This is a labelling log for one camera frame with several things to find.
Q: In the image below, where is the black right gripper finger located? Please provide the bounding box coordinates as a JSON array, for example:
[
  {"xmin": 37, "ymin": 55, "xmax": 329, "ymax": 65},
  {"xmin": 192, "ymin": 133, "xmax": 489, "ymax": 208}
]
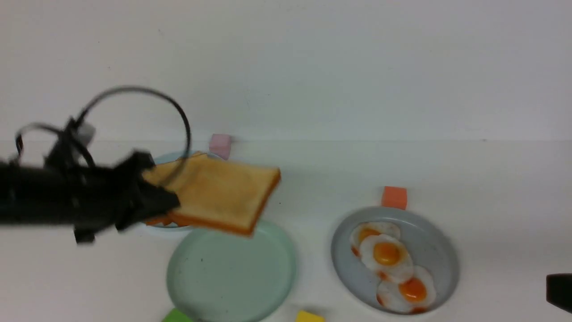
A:
[{"xmin": 546, "ymin": 273, "xmax": 572, "ymax": 314}]

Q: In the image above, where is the pink foam cube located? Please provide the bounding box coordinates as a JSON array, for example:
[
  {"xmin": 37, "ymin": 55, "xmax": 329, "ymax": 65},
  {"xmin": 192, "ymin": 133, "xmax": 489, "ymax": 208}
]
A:
[{"xmin": 209, "ymin": 134, "xmax": 232, "ymax": 160}]

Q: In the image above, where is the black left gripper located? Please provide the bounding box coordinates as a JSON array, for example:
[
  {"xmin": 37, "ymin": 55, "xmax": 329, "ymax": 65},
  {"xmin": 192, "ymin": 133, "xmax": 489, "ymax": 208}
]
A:
[{"xmin": 63, "ymin": 151, "xmax": 181, "ymax": 244}]

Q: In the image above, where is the mint green plate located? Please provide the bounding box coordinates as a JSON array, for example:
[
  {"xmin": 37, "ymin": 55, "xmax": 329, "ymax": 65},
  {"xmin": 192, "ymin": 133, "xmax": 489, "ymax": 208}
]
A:
[{"xmin": 166, "ymin": 221, "xmax": 298, "ymax": 322}]

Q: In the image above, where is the green foam cube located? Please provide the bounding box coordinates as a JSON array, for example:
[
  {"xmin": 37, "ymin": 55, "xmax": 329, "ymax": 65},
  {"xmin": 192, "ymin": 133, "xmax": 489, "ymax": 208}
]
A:
[{"xmin": 162, "ymin": 308, "xmax": 193, "ymax": 322}]

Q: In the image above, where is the light blue bread plate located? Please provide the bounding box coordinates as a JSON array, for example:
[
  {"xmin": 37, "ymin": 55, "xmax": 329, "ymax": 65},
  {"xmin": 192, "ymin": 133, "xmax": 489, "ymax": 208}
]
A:
[{"xmin": 142, "ymin": 149, "xmax": 222, "ymax": 235}]

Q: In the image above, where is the black left camera cable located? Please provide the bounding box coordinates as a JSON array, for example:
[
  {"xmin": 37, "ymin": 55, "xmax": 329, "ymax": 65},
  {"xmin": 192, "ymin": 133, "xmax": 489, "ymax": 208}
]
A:
[{"xmin": 15, "ymin": 86, "xmax": 192, "ymax": 188}]

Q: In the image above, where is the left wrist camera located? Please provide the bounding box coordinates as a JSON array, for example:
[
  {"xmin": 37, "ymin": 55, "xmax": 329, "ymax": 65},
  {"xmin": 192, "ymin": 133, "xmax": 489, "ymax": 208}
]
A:
[{"xmin": 44, "ymin": 118, "xmax": 96, "ymax": 169}]

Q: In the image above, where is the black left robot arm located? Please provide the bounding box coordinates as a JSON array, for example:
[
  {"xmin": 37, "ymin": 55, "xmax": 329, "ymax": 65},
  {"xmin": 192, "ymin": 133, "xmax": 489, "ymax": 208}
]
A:
[{"xmin": 0, "ymin": 152, "xmax": 180, "ymax": 243}]

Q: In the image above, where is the fried egg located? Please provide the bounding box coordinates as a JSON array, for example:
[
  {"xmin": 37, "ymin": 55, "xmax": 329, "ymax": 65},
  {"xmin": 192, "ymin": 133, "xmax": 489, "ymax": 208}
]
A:
[
  {"xmin": 359, "ymin": 234, "xmax": 413, "ymax": 284},
  {"xmin": 349, "ymin": 221, "xmax": 401, "ymax": 258},
  {"xmin": 376, "ymin": 265, "xmax": 437, "ymax": 314}
]

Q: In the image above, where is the yellow foam cube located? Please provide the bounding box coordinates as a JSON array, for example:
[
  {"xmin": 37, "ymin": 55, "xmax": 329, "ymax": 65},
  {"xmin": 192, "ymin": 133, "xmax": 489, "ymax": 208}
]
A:
[{"xmin": 294, "ymin": 310, "xmax": 326, "ymax": 322}]

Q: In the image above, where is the orange foam cube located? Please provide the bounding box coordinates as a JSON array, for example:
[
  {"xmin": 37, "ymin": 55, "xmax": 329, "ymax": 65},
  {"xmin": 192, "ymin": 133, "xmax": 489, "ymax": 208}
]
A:
[{"xmin": 381, "ymin": 186, "xmax": 408, "ymax": 210}]

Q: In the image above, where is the toast slice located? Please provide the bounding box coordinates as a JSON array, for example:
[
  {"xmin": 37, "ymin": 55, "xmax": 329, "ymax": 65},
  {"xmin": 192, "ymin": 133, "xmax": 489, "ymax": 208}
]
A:
[
  {"xmin": 145, "ymin": 215, "xmax": 173, "ymax": 226},
  {"xmin": 143, "ymin": 155, "xmax": 281, "ymax": 236}
]

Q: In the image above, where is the grey egg plate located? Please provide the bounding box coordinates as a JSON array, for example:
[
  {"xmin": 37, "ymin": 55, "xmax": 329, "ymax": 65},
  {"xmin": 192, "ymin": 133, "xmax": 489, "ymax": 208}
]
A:
[{"xmin": 328, "ymin": 207, "xmax": 460, "ymax": 318}]

